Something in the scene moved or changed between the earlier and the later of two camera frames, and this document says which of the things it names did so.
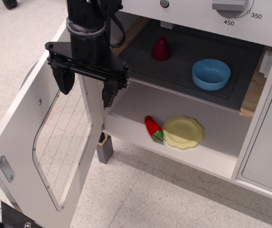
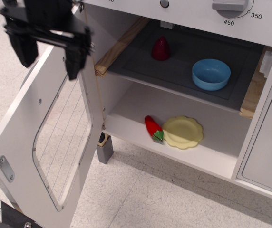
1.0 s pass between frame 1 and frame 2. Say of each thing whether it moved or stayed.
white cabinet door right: stayed
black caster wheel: stayed
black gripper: moved
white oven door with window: stayed
